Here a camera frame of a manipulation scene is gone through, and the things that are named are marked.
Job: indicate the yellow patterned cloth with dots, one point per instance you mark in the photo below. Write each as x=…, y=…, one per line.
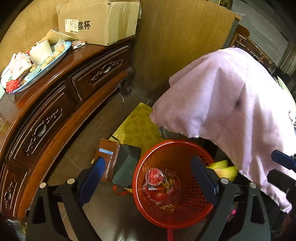
x=136, y=129

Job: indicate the dark carved wooden cabinet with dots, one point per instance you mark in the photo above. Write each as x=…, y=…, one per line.
x=46, y=129

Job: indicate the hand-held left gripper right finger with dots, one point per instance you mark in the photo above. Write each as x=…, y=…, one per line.
x=203, y=176

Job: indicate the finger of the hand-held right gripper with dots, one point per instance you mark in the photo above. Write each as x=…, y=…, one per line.
x=283, y=160
x=281, y=180

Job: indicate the clear bag of food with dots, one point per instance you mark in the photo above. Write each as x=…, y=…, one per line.
x=60, y=45

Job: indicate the cardboard box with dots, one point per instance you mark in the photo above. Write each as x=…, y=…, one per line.
x=104, y=23

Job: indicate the beige paper envelope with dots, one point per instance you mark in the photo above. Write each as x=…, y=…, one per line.
x=53, y=34

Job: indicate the light blue oval tray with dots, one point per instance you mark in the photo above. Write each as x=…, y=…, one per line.
x=66, y=47

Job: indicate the white crumpled plastic bag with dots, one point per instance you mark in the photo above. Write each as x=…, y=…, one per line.
x=19, y=66

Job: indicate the brown round food pieces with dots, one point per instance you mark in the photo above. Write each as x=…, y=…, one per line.
x=48, y=60

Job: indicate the red mesh basket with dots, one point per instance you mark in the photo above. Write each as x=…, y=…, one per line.
x=185, y=208

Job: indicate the purple fleece blanket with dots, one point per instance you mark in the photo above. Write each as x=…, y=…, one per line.
x=219, y=104

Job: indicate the small red flat box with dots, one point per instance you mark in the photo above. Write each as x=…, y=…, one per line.
x=79, y=44

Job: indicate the yellow-green plastic object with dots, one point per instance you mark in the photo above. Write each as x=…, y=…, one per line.
x=229, y=172

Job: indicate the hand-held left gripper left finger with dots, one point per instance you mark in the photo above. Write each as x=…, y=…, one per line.
x=92, y=178

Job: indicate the red shredded bundle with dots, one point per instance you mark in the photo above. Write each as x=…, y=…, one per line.
x=12, y=85

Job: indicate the clear pack of red candies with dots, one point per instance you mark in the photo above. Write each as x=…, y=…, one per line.
x=154, y=176

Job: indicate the yellow and red wrapper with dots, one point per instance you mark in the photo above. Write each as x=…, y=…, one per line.
x=170, y=180

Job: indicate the red snack wrapper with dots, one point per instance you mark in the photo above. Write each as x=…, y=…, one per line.
x=155, y=191

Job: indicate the carved wooden drawer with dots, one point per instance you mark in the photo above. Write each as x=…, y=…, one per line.
x=41, y=129
x=12, y=190
x=101, y=69

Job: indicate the wooden chair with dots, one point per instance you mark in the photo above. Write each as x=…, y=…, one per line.
x=245, y=44

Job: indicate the white paper bowl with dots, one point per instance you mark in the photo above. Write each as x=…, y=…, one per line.
x=40, y=52

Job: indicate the phone in brown wallet case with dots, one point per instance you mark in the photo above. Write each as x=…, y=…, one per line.
x=126, y=166

